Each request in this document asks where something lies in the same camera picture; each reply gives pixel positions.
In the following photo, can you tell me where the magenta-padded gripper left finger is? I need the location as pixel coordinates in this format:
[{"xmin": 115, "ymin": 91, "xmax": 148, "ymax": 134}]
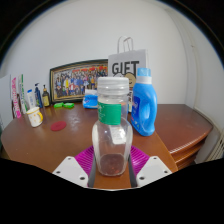
[{"xmin": 52, "ymin": 145, "xmax": 98, "ymax": 189}]

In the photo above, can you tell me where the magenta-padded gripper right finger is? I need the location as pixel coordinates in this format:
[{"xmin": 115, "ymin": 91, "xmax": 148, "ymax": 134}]
[{"xmin": 128, "ymin": 145, "xmax": 173, "ymax": 189}]

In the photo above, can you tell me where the clear green-labelled plastic bottle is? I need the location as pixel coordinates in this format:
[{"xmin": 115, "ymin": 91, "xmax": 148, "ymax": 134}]
[{"xmin": 91, "ymin": 76, "xmax": 134, "ymax": 177}]

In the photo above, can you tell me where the flat round red coaster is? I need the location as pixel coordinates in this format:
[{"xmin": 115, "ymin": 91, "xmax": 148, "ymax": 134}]
[{"xmin": 50, "ymin": 120, "xmax": 67, "ymax": 132}]

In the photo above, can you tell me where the blue detergent bottle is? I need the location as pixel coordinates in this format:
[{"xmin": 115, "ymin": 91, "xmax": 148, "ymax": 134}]
[{"xmin": 130, "ymin": 67, "xmax": 158, "ymax": 137}]

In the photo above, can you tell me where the white radiator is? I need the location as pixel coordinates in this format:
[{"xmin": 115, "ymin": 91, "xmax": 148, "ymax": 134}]
[{"xmin": 211, "ymin": 129, "xmax": 224, "ymax": 161}]

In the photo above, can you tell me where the blue tissue pack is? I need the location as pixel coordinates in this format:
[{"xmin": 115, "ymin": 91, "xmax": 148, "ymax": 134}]
[{"xmin": 82, "ymin": 89, "xmax": 100, "ymax": 110}]

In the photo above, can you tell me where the amber pump bottle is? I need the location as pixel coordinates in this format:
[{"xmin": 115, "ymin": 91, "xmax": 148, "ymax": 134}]
[{"xmin": 41, "ymin": 84, "xmax": 52, "ymax": 108}]

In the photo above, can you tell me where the dark blue pump bottle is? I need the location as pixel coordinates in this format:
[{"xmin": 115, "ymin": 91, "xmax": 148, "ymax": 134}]
[{"xmin": 34, "ymin": 82, "xmax": 44, "ymax": 109}]

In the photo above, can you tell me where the white tube bottle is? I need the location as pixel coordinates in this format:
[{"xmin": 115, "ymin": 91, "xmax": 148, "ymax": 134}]
[{"xmin": 26, "ymin": 88, "xmax": 37, "ymax": 109}]

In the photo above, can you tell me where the framed group photo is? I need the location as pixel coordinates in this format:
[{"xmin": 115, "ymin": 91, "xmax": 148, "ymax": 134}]
[{"xmin": 49, "ymin": 59, "xmax": 109, "ymax": 104}]

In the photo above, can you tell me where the long green-printed white box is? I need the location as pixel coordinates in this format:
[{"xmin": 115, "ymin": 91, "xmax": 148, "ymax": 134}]
[{"xmin": 18, "ymin": 73, "xmax": 28, "ymax": 114}]

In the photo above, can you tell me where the long pink-printed box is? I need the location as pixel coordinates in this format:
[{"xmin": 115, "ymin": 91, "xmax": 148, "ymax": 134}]
[{"xmin": 10, "ymin": 76, "xmax": 23, "ymax": 119}]

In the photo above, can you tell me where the white flat panel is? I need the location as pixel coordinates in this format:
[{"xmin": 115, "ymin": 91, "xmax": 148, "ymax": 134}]
[{"xmin": 0, "ymin": 74, "xmax": 14, "ymax": 129}]

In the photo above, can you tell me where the white paper gift bag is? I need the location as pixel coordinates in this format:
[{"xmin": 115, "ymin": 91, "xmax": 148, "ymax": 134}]
[{"xmin": 107, "ymin": 35, "xmax": 149, "ymax": 91}]

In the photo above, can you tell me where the white mug with yellow handle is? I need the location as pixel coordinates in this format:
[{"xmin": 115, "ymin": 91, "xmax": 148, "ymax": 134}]
[{"xmin": 26, "ymin": 106, "xmax": 44, "ymax": 128}]

